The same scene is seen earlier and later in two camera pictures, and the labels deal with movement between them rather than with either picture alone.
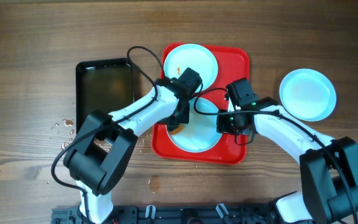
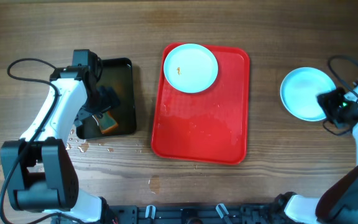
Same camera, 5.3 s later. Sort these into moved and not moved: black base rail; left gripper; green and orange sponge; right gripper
Moved: green and orange sponge; left gripper; right gripper
Not moved: black base rail
